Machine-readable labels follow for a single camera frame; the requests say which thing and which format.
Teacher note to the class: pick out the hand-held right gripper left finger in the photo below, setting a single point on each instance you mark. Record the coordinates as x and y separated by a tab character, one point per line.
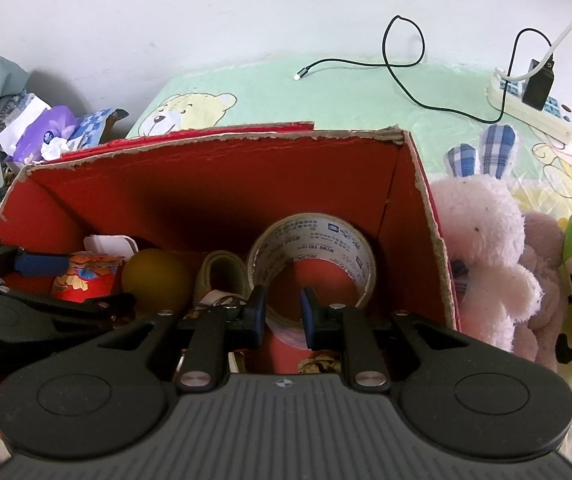
257	315

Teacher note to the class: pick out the red cardboard box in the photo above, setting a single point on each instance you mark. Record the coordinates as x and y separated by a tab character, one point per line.
216	180

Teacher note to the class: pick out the red patterned gift bag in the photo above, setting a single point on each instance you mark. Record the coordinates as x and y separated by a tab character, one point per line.
86	275

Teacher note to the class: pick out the mauve plush toy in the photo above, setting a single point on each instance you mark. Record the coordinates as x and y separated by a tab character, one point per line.
541	260

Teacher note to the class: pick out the printed packing tape roll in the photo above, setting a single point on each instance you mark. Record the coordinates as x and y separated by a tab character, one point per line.
316	240

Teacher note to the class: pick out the purple tissue pack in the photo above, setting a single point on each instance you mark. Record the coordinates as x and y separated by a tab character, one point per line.
46	127

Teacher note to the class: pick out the white paper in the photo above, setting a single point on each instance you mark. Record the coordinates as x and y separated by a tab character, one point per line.
18	120

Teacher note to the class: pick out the brown gourd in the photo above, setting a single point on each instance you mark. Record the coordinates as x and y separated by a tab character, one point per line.
156	280

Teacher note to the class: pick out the pink rabbit plush toy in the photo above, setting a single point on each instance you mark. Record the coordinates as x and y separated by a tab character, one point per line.
481	240

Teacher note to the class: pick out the black charger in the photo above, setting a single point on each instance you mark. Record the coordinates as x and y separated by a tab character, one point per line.
538	85

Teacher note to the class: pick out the brown pine cone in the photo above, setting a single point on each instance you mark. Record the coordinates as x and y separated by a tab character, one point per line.
318	362

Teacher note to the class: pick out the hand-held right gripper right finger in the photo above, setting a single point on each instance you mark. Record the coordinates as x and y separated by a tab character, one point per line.
308	317

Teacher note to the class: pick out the white power strip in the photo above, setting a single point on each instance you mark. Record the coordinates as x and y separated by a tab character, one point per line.
541	115

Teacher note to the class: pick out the blue checkered cloth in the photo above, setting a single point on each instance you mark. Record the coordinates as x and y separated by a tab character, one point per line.
93	127

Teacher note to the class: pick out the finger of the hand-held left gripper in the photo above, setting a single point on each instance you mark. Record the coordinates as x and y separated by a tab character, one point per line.
41	265
81	312

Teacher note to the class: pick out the beige belt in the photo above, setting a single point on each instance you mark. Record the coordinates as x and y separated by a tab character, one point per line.
221	270

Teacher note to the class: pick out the white crumpled tissue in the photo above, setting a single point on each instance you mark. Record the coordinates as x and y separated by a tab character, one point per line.
55	149

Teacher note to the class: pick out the red white patterned scarf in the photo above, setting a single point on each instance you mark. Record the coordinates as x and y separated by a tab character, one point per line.
218	301

